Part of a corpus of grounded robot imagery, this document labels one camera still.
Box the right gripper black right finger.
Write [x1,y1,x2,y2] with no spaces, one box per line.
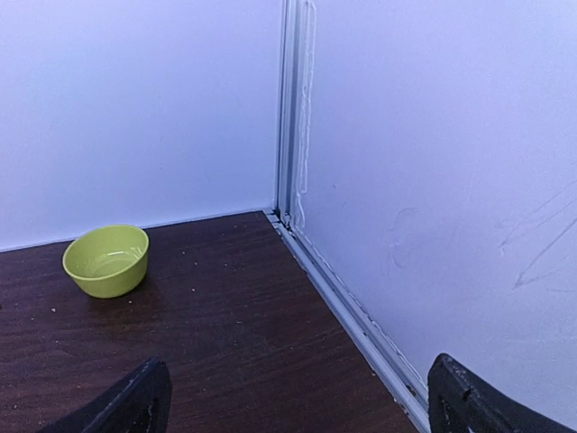
[427,354,572,433]

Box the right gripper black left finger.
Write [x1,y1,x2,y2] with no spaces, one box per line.
[41,357,172,433]

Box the lime green bowl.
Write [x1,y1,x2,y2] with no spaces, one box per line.
[62,225,150,299]

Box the right side aluminium floor rail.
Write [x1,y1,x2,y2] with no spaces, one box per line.
[265,209,430,432]

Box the right aluminium frame post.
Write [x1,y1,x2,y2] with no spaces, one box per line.
[275,1,316,231]

